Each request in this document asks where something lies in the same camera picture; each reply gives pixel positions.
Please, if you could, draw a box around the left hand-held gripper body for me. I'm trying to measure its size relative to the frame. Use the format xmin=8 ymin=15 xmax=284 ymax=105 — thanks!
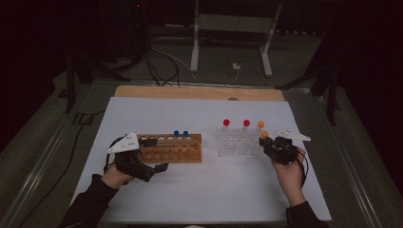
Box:
xmin=107 ymin=131 xmax=156 ymax=183

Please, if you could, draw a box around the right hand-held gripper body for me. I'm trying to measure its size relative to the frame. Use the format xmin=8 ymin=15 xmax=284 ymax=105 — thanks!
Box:
xmin=265 ymin=127 xmax=312 ymax=166

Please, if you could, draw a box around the wooden test tube rack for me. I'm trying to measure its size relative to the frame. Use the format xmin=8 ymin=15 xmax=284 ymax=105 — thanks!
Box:
xmin=137 ymin=133 xmax=202 ymax=164

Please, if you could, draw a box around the clear acrylic test tube rack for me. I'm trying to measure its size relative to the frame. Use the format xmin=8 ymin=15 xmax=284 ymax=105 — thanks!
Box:
xmin=217 ymin=127 xmax=265 ymax=158

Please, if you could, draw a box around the person's right hand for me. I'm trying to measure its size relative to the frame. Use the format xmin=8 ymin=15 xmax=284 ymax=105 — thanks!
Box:
xmin=272 ymin=148 xmax=308 ymax=207

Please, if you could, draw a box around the person's left hand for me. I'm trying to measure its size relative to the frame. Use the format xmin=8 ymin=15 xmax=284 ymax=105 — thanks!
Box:
xmin=101 ymin=164 xmax=136 ymax=190

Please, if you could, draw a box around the white table mat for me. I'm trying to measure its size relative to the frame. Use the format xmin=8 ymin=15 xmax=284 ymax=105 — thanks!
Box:
xmin=70 ymin=96 xmax=332 ymax=222

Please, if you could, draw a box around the black tripod stand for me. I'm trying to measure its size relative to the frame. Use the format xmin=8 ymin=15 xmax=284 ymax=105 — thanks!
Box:
xmin=275 ymin=63 xmax=342 ymax=126
xmin=65 ymin=47 xmax=131 ymax=114

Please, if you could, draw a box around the grey metal stand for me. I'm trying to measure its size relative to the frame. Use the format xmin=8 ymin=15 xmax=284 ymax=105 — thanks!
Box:
xmin=189 ymin=0 xmax=283 ymax=78

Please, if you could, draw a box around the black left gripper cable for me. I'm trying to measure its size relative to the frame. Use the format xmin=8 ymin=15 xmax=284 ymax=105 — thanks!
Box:
xmin=104 ymin=136 xmax=126 ymax=174

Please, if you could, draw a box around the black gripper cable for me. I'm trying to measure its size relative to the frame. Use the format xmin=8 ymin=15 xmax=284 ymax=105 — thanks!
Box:
xmin=104 ymin=136 xmax=126 ymax=174
xmin=296 ymin=151 xmax=310 ymax=188

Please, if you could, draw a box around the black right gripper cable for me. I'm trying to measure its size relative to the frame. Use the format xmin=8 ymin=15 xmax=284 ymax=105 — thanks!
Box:
xmin=296 ymin=151 xmax=310 ymax=188

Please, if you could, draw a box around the black floor cable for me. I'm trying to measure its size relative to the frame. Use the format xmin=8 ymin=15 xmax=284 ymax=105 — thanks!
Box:
xmin=18 ymin=109 xmax=106 ymax=228

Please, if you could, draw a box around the metal floor rail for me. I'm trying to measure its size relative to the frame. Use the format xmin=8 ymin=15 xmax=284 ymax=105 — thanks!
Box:
xmin=0 ymin=82 xmax=106 ymax=228
xmin=284 ymin=88 xmax=383 ymax=228

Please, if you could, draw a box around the black cable bundle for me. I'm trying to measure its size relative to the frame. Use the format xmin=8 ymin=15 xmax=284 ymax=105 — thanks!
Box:
xmin=144 ymin=41 xmax=181 ymax=87

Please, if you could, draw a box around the white cable with plug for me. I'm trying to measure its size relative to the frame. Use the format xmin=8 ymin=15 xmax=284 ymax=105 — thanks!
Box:
xmin=151 ymin=36 xmax=242 ymax=86

